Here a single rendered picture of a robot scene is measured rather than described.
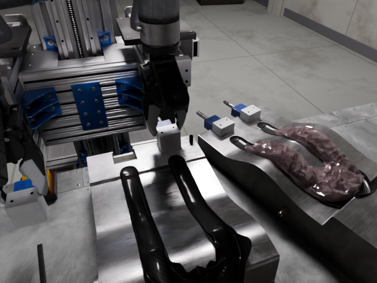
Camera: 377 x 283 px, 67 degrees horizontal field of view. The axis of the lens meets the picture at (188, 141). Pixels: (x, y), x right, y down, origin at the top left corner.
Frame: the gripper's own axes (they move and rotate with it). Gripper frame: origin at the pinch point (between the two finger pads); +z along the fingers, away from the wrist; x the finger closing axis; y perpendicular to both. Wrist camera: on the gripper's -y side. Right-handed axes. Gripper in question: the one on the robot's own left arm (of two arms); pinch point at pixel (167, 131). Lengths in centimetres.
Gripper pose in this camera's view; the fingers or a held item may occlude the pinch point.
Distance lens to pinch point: 66.3
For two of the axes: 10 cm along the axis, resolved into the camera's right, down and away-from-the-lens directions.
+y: -3.4, -6.0, 7.3
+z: -0.1, 7.7, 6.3
